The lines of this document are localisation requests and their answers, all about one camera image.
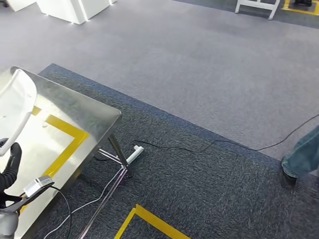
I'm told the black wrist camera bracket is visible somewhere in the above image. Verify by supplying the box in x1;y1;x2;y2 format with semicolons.
0;183;54;213

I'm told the white plinth with light strip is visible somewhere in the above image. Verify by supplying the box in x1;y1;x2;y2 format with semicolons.
36;0;116;26
5;0;37;12

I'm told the large yellow tape square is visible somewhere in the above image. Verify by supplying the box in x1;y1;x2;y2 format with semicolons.
19;106;89;214

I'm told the steel workbench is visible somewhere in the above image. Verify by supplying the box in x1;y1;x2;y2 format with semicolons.
0;66;135;239

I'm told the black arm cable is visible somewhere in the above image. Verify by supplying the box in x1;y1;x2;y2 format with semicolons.
48;185;73;239

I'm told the yellow floor tape mark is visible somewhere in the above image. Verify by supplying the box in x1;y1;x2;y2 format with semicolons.
281;0;319;17
113;203;191;239

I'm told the white power strip cable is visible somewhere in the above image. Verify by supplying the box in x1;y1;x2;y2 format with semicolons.
43;166;125;239

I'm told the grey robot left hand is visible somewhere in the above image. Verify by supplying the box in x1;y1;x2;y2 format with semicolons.
0;137;23;196

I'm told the person's leg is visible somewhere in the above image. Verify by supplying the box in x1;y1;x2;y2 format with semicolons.
279;124;319;190

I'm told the white curved plastic part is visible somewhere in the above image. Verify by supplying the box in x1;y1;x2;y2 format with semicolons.
0;68;38;158

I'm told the white bench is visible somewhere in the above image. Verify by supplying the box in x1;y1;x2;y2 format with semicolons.
234;0;281;21

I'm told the black floor cable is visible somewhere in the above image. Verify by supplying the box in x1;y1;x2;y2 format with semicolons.
132;113;319;154

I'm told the white power strip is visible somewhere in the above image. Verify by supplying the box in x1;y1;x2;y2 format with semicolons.
125;145;145;165

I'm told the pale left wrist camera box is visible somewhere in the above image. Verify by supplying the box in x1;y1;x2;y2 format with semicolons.
23;175;55;198

